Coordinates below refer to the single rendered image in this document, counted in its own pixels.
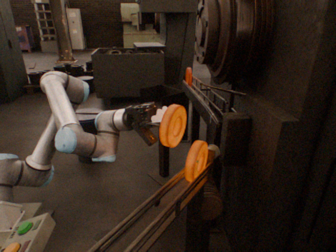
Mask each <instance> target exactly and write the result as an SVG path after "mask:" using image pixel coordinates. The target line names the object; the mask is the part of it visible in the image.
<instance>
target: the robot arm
mask: <svg viewBox="0 0 336 252"><path fill-rule="evenodd" d="M40 87H41V89H42V91H43V92H44V93H45V94H46V95H47V99H48V100H49V104H50V107H51V111H52V114H51V117H50V119H49V121H48V122H47V124H46V127H45V129H44V131H43V133H42V134H41V137H40V139H39V141H38V144H37V146H36V147H35V150H34V152H33V154H32V155H31V156H28V157H27V159H26V160H25V161H22V160H18V156H16V155H12V154H6V153H0V201H5V202H10V203H14V196H13V191H12V189H13V186H22V187H35V188H39V187H45V186H47V185H48V184H49V183H50V182H51V179H52V177H53V171H54V168H53V165H52V163H51V159H52V158H53V156H54V154H55V152H56V150H58V151H59V152H64V153H70V154H76V155H83V156H87V157H89V158H92V160H93V161H96V162H114V161H115V159H116V156H117V149H118V142H119V135H120V131H132V130H133V129H134V130H135V131H136V132H137V133H138V134H139V136H140V137H141V138H142V139H143V140H144V141H145V143H146V144H147V145H148V146H152V145H153V144H154V143H155V142H156V141H158V138H156V136H155V135H154V134H153V132H152V131H151V130H150V128H153V127H160V124H161V120H162V117H163V114H164V113H165V111H166V110H167V106H163V108H162V110H161V109H157V108H156V105H155V102H149V103H144V104H141V105H139V106H129V107H127V108H125V109H120V110H112V111H104V112H100V113H99V114H98V115H97V117H96V118H95V121H94V124H95V127H96V128H97V130H98V134H97V135H95V134H91V133H87V132H84V131H83V129H82V127H81V125H80V123H79V120H78V118H77V117H76V114H75V112H76V110H77V107H78V106H79V105H80V103H81V102H85V101H86V100H87V98H88V94H89V86H88V84H87V83H86V82H85V81H82V80H80V79H77V78H74V77H72V76H70V75H68V74H65V73H63V72H57V71H52V72H48V73H46V74H44V75H43V76H42V77H41V80H40Z"/></svg>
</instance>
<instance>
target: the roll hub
mask: <svg viewBox="0 0 336 252"><path fill-rule="evenodd" d="M198 10H199V14H198V16H197V18H196V31H195V37H196V42H195V47H196V56H198V57H199V61H198V62H199V64H201V65H205V64H211V63H212V62H213V60H214V58H215V55H216V51H217V47H218V41H219V26H220V18H219V6H218V1H217V0H205V3H204V6H202V0H201V1H200V4H199V8H198ZM205 21H208V25H207V27H205ZM202 51H204V56H203V57H202Z"/></svg>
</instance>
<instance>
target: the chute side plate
mask: <svg viewBox="0 0 336 252"><path fill-rule="evenodd" d="M182 89H184V91H185V94H186V95H187V97H188V98H189V100H190V102H192V101H193V102H194V107H195V109H196V110H197V112H198V113H199V115H200V116H201V117H202V118H203V120H204V121H205V123H206V125H207V126H208V127H209V130H210V132H212V129H213V131H214V132H215V140H216V137H217V125H218V124H217V123H216V121H215V119H213V117H212V115H211V114H210V112H209V111H208V110H207V109H206V107H205V106H204V105H203V104H202V103H201V102H200V100H199V99H198V98H197V97H196V95H195V94H194V93H193V92H192V91H191V90H190V89H189V87H188V86H187V85H186V84H185V83H184V82H183V85H182ZM210 122H211V123H210Z"/></svg>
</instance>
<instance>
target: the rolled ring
mask: <svg viewBox="0 0 336 252"><path fill-rule="evenodd" d="M186 83H187V84H188V85H189V86H190V87H191V84H192V70H191V68H187V70H186Z"/></svg>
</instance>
